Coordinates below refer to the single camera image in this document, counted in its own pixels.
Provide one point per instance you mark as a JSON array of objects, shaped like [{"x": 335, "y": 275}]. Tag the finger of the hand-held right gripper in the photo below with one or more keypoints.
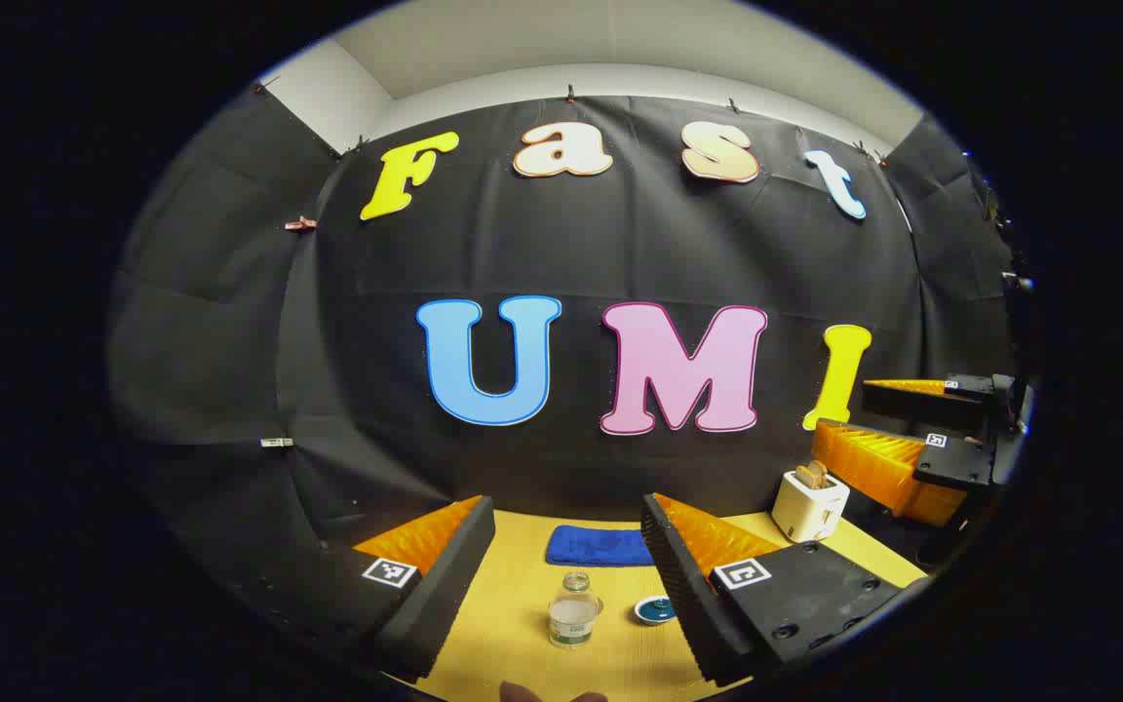
[
  {"x": 922, "y": 405},
  {"x": 873, "y": 468}
]

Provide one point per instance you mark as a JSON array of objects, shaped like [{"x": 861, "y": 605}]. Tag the toasted bread slice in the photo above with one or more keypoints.
[
  {"x": 820, "y": 473},
  {"x": 803, "y": 477}
]

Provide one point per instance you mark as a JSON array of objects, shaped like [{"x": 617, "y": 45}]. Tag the blue towel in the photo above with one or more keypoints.
[{"x": 596, "y": 546}]

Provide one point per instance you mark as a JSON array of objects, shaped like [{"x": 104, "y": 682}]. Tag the red cloth clip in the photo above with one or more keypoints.
[{"x": 300, "y": 224}]

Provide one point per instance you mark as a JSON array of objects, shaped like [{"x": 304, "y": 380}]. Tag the white teacup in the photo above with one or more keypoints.
[{"x": 643, "y": 618}]

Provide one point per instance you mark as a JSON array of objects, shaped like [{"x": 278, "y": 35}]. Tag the black camera stand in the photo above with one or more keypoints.
[{"x": 1018, "y": 285}]

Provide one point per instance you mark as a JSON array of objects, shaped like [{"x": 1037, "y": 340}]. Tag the white cloth clip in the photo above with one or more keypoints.
[{"x": 277, "y": 443}]

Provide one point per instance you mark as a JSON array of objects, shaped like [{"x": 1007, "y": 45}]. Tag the black backdrop cloth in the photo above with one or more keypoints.
[{"x": 561, "y": 244}]

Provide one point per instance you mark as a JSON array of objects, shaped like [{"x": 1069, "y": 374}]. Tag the clear plastic water bottle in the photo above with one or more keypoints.
[{"x": 575, "y": 619}]

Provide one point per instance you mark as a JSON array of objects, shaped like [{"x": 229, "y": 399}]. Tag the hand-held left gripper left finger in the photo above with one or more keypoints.
[{"x": 449, "y": 585}]

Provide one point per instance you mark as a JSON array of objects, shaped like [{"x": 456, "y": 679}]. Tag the white toaster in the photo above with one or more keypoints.
[{"x": 805, "y": 512}]

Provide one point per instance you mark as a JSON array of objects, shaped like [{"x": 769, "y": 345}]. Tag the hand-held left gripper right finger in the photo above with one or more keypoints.
[{"x": 683, "y": 595}]

